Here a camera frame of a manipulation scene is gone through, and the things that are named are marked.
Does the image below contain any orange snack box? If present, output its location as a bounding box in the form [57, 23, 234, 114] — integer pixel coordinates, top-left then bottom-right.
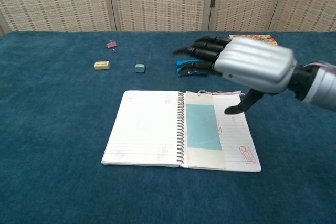
[228, 34, 280, 46]

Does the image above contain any woven folding screen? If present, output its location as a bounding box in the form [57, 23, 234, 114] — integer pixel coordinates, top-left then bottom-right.
[0, 0, 336, 36]

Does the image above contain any blue table cloth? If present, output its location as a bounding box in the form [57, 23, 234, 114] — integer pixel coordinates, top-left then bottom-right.
[0, 31, 336, 224]

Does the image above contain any blue and white bookmark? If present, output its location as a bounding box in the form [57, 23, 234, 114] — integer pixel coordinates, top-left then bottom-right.
[184, 90, 245, 170]

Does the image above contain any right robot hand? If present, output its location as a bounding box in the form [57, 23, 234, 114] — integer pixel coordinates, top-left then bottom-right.
[172, 36, 299, 116]

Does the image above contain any open spiral notebook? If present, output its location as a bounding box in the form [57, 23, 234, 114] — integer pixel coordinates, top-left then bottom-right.
[101, 90, 262, 173]

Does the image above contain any blue snack packet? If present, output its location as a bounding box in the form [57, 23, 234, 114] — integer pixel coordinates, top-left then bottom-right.
[176, 59, 214, 78]

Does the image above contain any yellow eraser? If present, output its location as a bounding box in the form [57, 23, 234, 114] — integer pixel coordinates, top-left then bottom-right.
[94, 60, 111, 71]

